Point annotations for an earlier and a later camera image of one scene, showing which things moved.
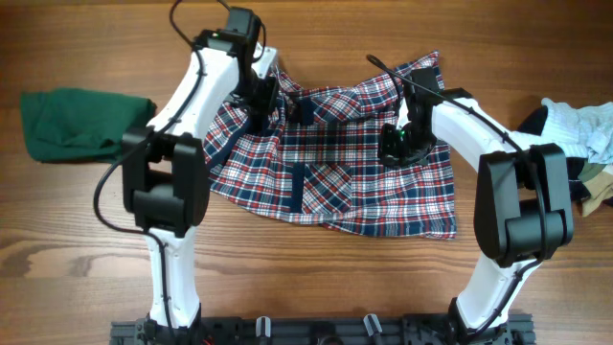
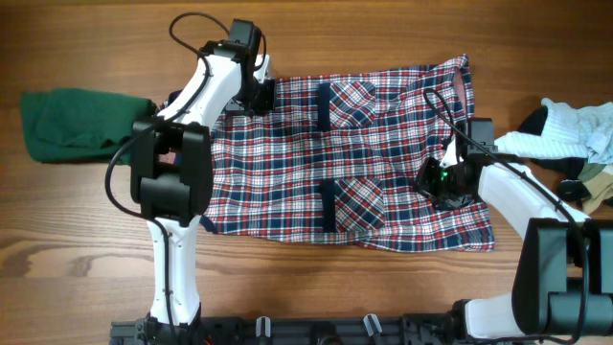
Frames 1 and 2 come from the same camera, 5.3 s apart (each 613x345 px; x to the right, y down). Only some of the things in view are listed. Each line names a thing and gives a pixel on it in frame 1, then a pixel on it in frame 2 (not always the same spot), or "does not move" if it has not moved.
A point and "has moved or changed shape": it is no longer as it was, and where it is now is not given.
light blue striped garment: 584,131 does not move
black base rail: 318,331 does not move
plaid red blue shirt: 313,157 has moved or changed shape
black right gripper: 387,152 to 423,184
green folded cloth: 80,125 does not move
